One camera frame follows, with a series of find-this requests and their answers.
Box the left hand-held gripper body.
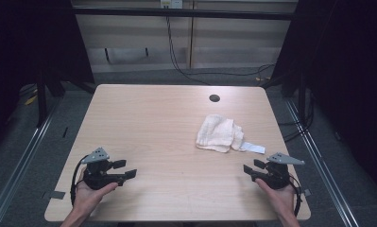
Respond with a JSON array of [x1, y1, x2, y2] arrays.
[[81, 147, 128, 191]]

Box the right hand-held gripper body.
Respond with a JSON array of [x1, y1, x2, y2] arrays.
[[251, 152, 306, 190]]

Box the white towel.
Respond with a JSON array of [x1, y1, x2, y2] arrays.
[[195, 113, 266, 155]]

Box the person's left hand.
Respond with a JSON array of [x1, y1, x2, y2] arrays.
[[72, 176, 119, 218]]

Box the person's right hand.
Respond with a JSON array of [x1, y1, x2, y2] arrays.
[[255, 179, 297, 218]]

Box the black metal stand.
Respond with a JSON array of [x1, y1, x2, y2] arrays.
[[35, 74, 49, 129]]

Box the yellow floor item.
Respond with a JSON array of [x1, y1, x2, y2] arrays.
[[24, 94, 39, 106]]

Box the dark curtain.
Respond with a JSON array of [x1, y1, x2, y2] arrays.
[[0, 0, 95, 152], [270, 0, 377, 193]]

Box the left hand-held gripper black cable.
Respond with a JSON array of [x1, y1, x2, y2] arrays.
[[70, 154, 90, 206]]

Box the hand-held gripper black cable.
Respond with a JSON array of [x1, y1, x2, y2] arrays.
[[288, 174, 303, 218], [70, 154, 90, 206]]

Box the right hand-held gripper black cable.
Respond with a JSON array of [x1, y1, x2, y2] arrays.
[[288, 174, 303, 218]]

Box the metal floor rail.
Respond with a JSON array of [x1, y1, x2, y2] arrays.
[[0, 100, 62, 227], [284, 98, 361, 227]]

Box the black floor cables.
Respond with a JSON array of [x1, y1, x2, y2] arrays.
[[278, 86, 316, 144]]

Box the black wall cable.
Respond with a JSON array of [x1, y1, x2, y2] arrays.
[[165, 15, 276, 86]]

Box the black horizontal frame bar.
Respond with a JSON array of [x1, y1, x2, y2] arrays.
[[72, 7, 295, 22]]

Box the white wall outlet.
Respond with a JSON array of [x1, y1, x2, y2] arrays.
[[160, 0, 184, 9]]

